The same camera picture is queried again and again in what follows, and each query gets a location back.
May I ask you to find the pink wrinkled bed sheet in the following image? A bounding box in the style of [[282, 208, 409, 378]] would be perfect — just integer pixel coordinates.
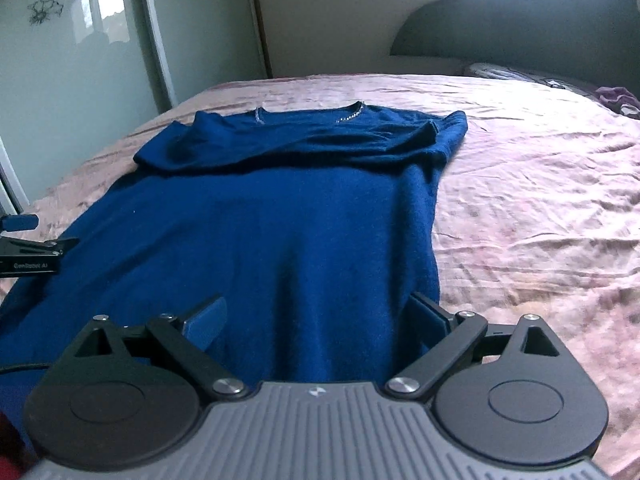
[[30, 74, 639, 479]]

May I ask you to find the dark upholstered headboard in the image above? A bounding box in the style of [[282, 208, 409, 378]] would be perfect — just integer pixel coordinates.
[[390, 0, 639, 92]]

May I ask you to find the glossy sliding wardrobe door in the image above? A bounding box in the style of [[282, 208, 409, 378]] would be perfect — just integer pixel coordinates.
[[1, 0, 266, 214]]

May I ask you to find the purple crumpled cloth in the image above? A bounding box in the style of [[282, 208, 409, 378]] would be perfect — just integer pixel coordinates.
[[596, 87, 640, 119]]

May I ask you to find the dark patterned pillow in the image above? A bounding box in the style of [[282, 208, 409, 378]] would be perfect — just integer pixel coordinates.
[[463, 63, 599, 96]]

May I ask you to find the blue knit sweater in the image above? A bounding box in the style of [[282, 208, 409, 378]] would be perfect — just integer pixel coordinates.
[[1, 102, 468, 385]]

